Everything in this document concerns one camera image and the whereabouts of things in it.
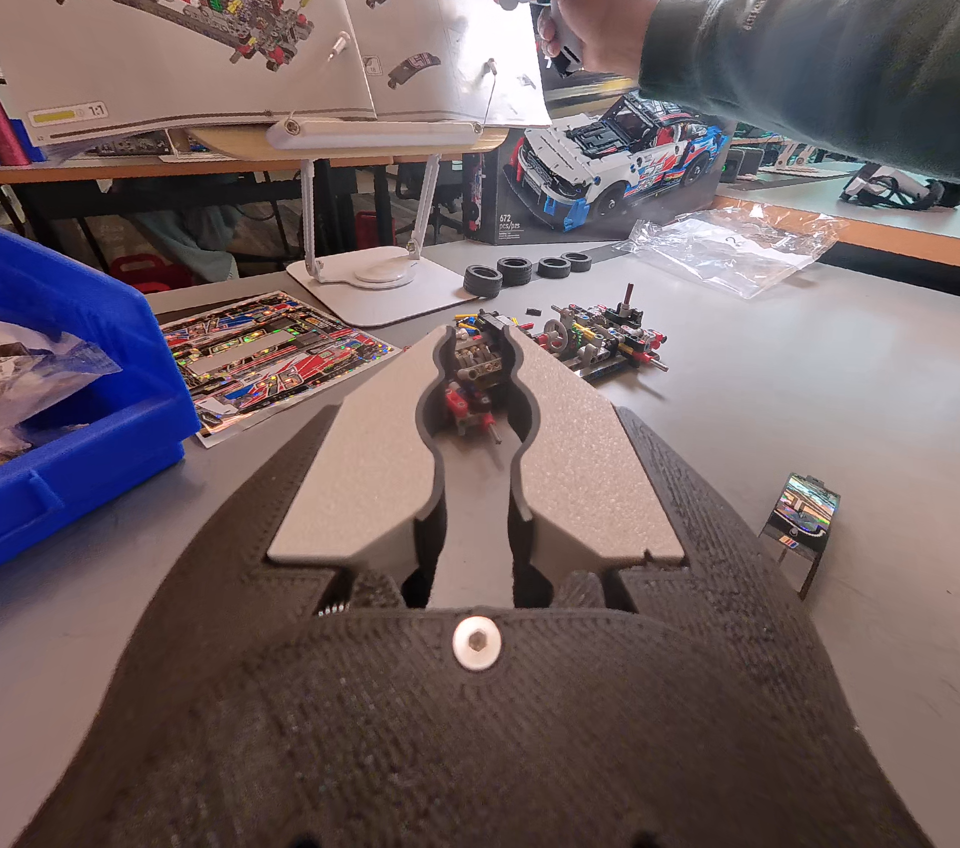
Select teal cloth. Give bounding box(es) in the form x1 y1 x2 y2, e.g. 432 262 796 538
127 206 241 282

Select black and white device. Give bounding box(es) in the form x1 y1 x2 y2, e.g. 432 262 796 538
840 161 948 213

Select person's right hand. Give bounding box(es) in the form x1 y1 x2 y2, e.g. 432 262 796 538
513 0 663 75

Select lego instruction booklet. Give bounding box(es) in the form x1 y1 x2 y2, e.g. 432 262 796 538
0 0 555 147

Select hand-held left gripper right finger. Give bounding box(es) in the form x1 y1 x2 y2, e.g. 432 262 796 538
501 323 687 577

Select clear plastic bag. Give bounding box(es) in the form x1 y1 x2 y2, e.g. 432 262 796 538
618 203 852 300

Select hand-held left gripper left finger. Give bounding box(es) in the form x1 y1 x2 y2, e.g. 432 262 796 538
266 325 457 577

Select white book stand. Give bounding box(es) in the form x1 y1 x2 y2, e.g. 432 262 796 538
183 116 513 329

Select blue plastic bin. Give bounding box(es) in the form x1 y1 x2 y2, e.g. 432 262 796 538
0 229 204 565

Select black stickered lego panel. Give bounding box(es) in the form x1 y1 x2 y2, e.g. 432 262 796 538
757 473 843 601

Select red crate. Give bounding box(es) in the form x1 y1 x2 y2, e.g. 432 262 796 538
108 254 198 295

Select grey table with wooden edge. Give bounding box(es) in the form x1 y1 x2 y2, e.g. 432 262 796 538
708 173 960 245

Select plastic bags of lego parts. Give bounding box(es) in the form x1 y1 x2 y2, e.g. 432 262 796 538
0 321 123 462

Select lego car chassis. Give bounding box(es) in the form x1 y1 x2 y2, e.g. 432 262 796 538
448 281 669 445

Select holographic sticker sheet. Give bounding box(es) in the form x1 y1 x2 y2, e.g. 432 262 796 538
153 290 404 449

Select lego set box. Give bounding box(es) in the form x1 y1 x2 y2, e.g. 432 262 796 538
463 90 744 246

